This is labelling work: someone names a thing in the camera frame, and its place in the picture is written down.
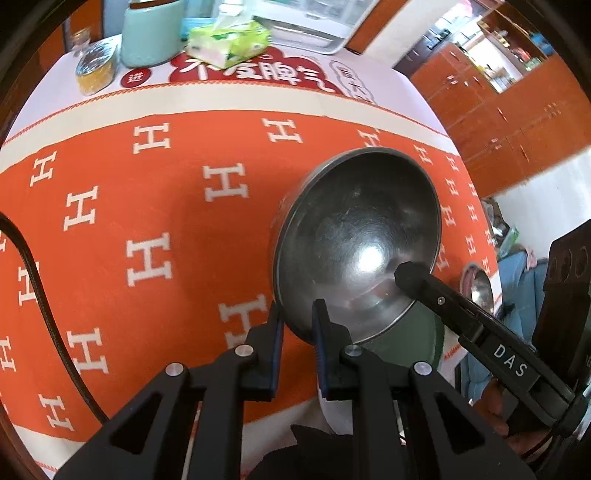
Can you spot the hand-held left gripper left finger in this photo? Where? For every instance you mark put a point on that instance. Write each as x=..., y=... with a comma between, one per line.
x=277, y=341

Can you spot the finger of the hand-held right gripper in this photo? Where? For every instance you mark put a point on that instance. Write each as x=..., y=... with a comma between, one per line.
x=408, y=277

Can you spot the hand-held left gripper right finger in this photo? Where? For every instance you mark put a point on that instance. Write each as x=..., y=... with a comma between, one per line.
x=319, y=341

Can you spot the green plate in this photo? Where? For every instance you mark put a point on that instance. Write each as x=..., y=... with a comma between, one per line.
x=415, y=337

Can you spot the large steel bowl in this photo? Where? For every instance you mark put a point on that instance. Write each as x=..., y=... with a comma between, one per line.
x=351, y=230

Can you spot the person's right hand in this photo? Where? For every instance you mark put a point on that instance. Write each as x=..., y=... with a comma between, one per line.
x=503, y=410

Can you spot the light blue cloth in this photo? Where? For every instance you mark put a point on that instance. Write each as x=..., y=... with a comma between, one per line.
x=521, y=295

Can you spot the pink steel bowl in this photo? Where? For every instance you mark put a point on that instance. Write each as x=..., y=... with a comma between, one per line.
x=478, y=290

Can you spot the person's dark clothing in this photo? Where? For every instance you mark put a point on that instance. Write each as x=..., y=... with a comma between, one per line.
x=295, y=452

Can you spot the orange patterned table cloth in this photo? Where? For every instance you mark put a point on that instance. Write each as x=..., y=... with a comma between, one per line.
x=175, y=194

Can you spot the green tissue pack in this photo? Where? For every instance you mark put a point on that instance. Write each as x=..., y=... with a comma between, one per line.
x=226, y=41

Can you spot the yellow tin can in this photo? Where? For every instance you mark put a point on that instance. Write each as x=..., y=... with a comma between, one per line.
x=94, y=69

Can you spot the mint green canister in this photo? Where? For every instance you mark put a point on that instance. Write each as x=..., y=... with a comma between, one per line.
x=150, y=37

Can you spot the small glass jar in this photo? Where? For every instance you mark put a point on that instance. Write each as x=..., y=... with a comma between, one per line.
x=81, y=39

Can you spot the wooden wall cabinet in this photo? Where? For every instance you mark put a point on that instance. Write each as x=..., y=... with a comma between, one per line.
x=508, y=115

